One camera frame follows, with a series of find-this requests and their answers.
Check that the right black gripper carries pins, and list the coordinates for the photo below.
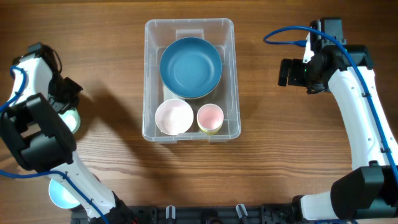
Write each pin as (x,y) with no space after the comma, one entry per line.
(283,72)

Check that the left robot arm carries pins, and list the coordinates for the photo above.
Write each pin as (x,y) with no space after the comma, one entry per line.
(38,123)

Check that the white label in container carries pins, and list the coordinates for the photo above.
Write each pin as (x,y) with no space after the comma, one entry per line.
(167,94)

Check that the pink cup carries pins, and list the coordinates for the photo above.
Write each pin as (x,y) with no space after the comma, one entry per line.
(210,116)

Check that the pale pink bowl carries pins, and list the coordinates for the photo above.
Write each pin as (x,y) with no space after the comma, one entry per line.
(174,117)

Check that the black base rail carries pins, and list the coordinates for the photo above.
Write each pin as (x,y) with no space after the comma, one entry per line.
(267,213)

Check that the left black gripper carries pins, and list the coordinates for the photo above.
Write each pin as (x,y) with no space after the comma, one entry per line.
(69,86)

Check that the green bowl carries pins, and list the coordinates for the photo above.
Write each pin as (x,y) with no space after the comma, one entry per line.
(72,119)

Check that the clear plastic storage container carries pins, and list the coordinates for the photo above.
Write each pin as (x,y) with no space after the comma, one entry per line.
(159,34)

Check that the light blue bowl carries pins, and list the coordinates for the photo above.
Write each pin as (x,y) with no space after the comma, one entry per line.
(61,197)

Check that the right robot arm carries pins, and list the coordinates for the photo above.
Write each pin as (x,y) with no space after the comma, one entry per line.
(332,65)

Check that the yellow cup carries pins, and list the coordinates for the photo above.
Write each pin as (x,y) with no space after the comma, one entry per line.
(210,131)

